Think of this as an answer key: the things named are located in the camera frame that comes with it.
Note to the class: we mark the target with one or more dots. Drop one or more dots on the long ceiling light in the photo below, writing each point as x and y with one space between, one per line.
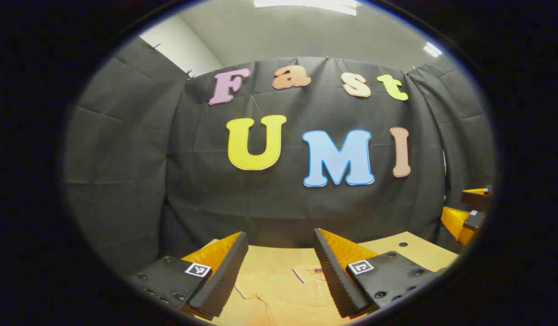
306 5

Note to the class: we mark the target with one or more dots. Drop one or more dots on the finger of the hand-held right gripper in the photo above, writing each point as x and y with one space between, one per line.
477 200
453 222

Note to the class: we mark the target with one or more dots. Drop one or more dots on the orange T-shirt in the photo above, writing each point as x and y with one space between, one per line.
283 294

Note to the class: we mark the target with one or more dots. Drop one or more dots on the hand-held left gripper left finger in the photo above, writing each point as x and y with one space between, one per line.
227 280

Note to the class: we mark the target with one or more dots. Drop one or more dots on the small ceiling light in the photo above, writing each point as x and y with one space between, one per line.
432 49

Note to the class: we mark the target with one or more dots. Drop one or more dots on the black backdrop cloth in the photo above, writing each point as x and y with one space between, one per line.
279 203

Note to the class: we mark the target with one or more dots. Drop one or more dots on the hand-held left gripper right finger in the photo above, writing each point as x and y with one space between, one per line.
335 280

